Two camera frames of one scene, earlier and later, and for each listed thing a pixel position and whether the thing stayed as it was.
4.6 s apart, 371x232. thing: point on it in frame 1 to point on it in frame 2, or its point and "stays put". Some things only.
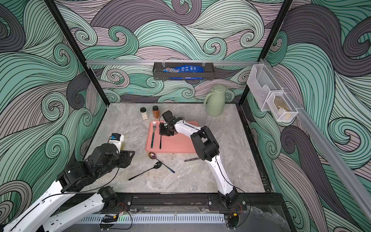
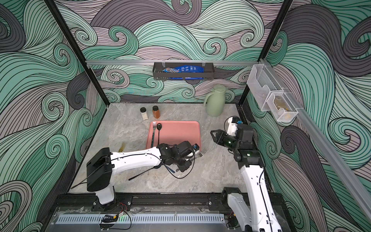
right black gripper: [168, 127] to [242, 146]
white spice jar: [143, 110] stays put
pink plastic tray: [176, 143] stays put
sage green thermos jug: [215, 100] stays put
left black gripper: [126, 158] to [186, 166]
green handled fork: [154, 127] stays put
